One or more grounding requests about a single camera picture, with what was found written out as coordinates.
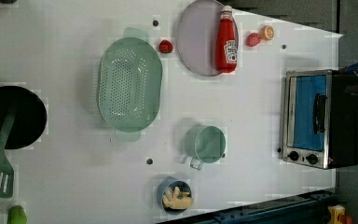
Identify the black frying pan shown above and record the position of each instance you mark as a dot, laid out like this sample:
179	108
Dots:
31	118

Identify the green slotted spatula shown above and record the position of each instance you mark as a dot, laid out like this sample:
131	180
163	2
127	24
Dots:
6	169

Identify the orange slice toy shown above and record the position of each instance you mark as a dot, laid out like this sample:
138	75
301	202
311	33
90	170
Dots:
266	33

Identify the green toy vegetable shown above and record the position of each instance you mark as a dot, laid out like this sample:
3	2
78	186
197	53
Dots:
16	215

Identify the blue metal frame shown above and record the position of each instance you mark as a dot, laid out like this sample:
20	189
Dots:
307	208

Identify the yellow toy figure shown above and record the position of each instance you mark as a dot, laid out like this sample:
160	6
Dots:
338	215

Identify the green measuring cup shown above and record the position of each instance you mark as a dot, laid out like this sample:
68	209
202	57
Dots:
204	144

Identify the green oval colander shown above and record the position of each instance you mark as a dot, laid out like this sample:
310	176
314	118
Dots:
130	77

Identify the small red toy fruit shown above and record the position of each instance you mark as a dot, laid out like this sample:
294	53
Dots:
165	46

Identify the red ketchup bottle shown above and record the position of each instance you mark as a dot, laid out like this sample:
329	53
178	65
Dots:
226	47

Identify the black silver toaster oven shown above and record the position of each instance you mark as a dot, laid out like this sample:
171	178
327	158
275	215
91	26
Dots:
320	120

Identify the red toy strawberry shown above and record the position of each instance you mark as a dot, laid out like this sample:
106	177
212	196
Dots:
253	39

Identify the lavender round plate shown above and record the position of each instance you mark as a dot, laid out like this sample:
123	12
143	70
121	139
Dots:
196	36

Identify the yellow toy in bowl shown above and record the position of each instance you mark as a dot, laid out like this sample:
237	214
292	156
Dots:
176	199

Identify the blue bowl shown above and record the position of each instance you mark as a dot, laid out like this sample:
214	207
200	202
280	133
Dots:
171	182

